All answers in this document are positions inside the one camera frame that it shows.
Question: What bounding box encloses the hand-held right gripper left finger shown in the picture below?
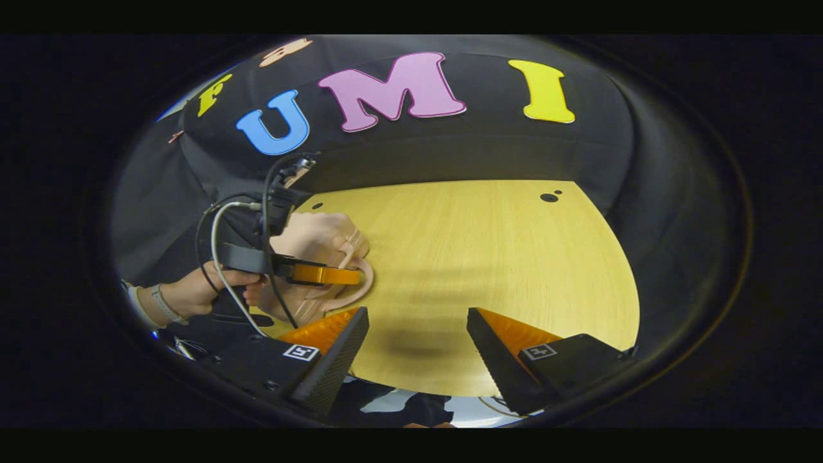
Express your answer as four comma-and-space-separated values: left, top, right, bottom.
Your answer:
203, 306, 371, 416

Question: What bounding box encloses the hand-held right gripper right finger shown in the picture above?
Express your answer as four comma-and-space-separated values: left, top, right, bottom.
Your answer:
466, 307, 638, 416

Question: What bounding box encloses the person's patterned clothing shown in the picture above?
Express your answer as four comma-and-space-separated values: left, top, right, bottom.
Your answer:
325, 375, 547, 429

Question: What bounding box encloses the white wrist band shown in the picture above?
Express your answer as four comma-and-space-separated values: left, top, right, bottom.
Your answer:
151, 284, 189, 325

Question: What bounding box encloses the white cable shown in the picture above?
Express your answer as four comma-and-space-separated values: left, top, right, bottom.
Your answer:
210, 201, 268, 339

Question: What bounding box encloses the black cable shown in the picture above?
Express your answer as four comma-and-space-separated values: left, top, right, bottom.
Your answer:
260, 152, 316, 330

